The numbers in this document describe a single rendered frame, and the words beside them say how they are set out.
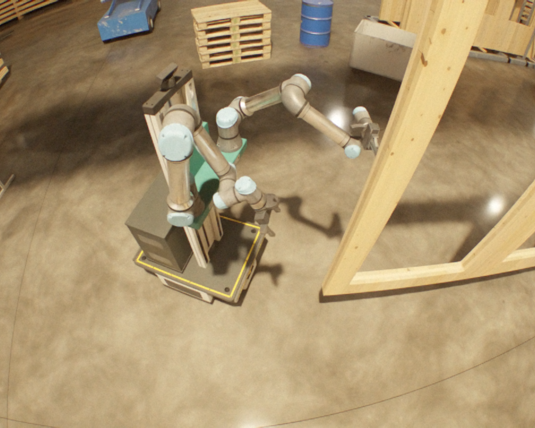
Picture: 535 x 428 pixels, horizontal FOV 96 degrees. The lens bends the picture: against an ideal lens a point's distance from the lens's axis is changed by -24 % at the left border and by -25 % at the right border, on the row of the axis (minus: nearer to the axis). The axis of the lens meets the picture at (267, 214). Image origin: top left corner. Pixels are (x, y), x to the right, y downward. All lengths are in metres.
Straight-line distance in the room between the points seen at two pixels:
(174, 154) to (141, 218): 1.18
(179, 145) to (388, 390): 2.29
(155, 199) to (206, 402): 1.55
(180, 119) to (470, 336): 2.83
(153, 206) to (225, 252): 0.69
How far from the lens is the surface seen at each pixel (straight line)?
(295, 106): 1.52
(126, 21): 7.57
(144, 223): 2.18
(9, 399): 3.45
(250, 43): 5.63
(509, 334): 3.41
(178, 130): 1.05
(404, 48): 5.10
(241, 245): 2.54
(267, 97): 1.73
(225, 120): 1.75
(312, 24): 6.06
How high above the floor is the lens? 2.51
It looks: 54 degrees down
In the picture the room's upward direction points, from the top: straight up
